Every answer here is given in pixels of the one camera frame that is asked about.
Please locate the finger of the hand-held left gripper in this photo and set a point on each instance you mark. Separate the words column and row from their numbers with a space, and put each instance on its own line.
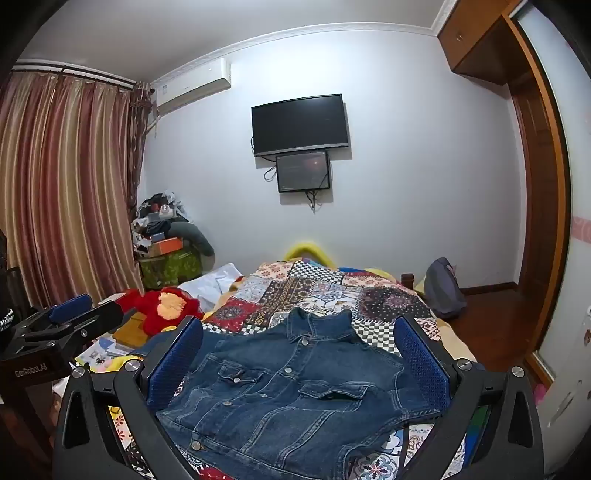
column 69, row 307
column 99, row 316

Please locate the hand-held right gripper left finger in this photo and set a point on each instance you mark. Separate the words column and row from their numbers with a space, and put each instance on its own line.
column 178, row 364

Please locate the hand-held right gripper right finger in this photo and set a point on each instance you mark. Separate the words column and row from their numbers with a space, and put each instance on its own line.
column 422, row 364

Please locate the blue denim jacket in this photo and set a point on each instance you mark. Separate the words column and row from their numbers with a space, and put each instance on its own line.
column 277, row 392

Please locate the pile of papers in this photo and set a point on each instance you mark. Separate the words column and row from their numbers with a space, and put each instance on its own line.
column 104, row 350

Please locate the red plush toy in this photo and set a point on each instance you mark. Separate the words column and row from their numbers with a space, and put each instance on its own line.
column 147, row 309

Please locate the grey backpack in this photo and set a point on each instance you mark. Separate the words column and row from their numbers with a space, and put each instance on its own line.
column 441, row 290

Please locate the green cloth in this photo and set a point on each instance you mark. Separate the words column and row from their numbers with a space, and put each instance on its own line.
column 481, row 420

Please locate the white cloth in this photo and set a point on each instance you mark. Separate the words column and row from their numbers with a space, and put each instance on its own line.
column 207, row 286

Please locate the green patterned storage box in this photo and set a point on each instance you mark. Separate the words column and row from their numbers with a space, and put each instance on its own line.
column 171, row 270

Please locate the wooden bedpost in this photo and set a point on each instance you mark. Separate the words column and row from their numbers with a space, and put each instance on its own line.
column 407, row 280

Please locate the orange shoe box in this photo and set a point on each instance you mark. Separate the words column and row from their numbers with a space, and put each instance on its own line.
column 168, row 246

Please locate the pile of clutter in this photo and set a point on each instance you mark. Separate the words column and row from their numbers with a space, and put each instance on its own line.
column 154, row 217

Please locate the patchwork printed blanket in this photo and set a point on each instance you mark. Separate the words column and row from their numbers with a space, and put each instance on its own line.
column 323, row 300

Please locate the striped brown curtain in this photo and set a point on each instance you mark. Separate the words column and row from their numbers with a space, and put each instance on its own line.
column 69, row 184

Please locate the grey neck pillow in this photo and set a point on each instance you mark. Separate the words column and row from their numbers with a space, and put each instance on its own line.
column 198, row 237

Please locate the white sliding wardrobe door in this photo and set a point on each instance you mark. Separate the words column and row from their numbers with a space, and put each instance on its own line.
column 572, row 184

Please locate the white air conditioner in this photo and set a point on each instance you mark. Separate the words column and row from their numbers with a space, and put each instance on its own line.
column 194, row 90

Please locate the wooden overhead cabinet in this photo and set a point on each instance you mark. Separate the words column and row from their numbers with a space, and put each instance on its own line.
column 471, row 37

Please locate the yellow bed rail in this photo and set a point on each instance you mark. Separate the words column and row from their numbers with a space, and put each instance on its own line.
column 307, row 244

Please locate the small black wall monitor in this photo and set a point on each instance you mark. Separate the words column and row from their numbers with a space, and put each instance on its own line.
column 302, row 170

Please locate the white curtain rail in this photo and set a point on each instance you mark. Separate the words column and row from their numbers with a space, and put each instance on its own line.
column 69, row 71

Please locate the large black wall television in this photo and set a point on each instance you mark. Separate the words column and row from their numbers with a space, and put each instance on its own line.
column 300, row 122

